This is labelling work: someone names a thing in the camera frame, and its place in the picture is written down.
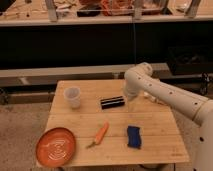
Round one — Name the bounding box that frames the black striped eraser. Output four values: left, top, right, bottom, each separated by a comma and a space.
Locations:
100, 96, 125, 109

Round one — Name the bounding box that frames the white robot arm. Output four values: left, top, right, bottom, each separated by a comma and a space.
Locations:
124, 62, 213, 171

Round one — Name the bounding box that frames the small white object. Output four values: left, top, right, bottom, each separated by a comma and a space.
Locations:
144, 92, 157, 102

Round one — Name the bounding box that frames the blue sponge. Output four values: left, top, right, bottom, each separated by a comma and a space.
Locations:
127, 126, 142, 148

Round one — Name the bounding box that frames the grey low shelf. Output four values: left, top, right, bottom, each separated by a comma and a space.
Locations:
0, 62, 170, 88

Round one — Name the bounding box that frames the orange carrot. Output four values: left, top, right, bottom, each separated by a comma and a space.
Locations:
87, 122, 109, 148

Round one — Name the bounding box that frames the translucent plastic cup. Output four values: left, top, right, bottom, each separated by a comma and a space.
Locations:
63, 87, 80, 109

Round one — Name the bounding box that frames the orange plate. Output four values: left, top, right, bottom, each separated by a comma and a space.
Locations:
35, 127, 76, 168

